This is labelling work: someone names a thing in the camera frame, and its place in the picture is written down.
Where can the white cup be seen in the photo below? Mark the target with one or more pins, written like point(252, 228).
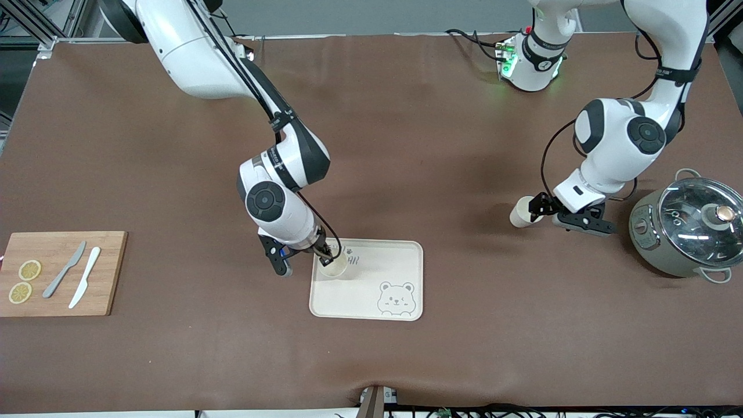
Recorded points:
point(520, 216)
point(336, 271)

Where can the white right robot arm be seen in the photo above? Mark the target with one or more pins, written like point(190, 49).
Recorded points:
point(191, 58)

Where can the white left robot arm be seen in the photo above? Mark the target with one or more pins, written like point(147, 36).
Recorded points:
point(615, 145)

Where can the cream tray with bear print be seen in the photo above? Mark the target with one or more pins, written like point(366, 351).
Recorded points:
point(371, 290)

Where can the grey-green electric cooking pot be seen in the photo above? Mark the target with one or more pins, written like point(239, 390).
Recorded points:
point(647, 247)

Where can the glass pot lid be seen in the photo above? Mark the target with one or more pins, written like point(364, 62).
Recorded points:
point(691, 235)

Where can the brown table cover mat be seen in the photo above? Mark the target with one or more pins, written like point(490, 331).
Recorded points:
point(429, 145)

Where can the wooden cutting board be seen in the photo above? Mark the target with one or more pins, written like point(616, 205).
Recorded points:
point(110, 278)

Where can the white plastic knife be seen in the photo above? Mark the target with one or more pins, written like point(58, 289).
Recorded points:
point(84, 278)

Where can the grey plastic knife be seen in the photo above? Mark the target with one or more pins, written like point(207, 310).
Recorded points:
point(62, 273)

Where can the lemon slice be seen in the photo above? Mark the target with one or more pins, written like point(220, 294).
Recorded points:
point(30, 270)
point(20, 292)

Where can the black left camera bracket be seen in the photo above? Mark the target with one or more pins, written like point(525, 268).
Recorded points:
point(592, 223)

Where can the aluminium frame profile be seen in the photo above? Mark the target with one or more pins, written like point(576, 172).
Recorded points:
point(75, 17)

